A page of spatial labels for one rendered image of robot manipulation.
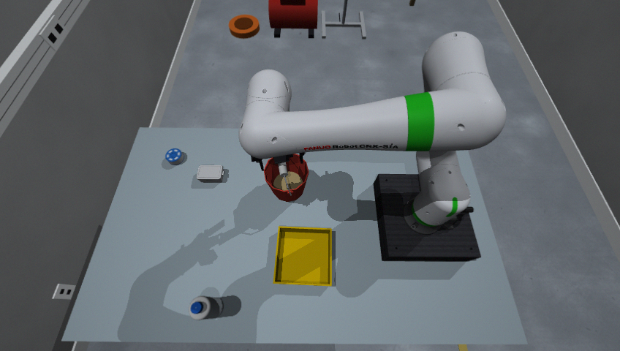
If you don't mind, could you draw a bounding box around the grey bottle with blue cap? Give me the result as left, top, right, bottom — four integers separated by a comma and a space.
189, 296, 224, 320

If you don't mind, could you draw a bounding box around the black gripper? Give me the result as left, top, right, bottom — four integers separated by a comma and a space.
251, 152, 306, 171

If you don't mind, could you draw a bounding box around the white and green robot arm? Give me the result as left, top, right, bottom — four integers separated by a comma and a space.
238, 31, 507, 235

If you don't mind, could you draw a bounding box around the dark red pail with grey wire handle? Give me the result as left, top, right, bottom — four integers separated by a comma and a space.
264, 154, 309, 202

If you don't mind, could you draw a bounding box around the yellow shallow tray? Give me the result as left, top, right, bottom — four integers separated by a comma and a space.
273, 226, 332, 286

